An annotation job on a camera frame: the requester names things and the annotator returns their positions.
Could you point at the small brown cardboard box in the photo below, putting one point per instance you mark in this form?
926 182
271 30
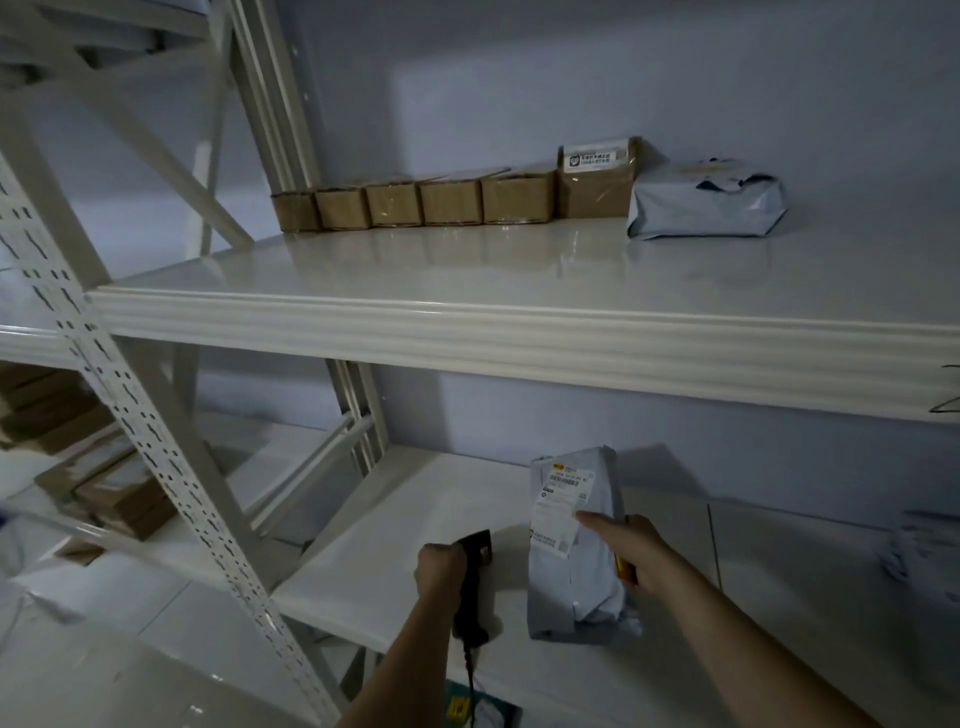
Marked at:
296 211
517 199
393 205
450 202
343 209

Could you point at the person's right hand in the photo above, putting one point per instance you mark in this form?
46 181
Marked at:
637 551

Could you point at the crumpled grey plastic mailer bag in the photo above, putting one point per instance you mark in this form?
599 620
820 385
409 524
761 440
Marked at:
926 555

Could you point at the black barcode scanner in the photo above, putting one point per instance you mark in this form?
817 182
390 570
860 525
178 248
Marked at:
471 600

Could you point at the person's right forearm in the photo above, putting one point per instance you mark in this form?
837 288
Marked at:
750 652

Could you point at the person's left forearm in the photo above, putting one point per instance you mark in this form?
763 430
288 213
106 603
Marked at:
401 667

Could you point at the person's left hand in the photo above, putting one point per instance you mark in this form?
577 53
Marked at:
439 571

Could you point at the person's right thumb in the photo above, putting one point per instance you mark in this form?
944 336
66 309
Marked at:
596 523

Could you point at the tall labelled brown cardboard box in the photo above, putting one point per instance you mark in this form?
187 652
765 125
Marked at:
596 191

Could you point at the stack of flat cardboard boxes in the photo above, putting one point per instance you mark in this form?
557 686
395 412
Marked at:
112 495

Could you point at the person's left fingers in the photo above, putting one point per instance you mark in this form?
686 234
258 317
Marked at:
458 566

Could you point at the grey labelled plastic mailer bag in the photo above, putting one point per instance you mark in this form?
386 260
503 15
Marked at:
571 596

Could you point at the teal package yellow label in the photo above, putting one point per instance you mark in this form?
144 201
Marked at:
491 712

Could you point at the white metal shelving unit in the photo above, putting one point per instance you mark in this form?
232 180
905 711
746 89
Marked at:
525 330
247 442

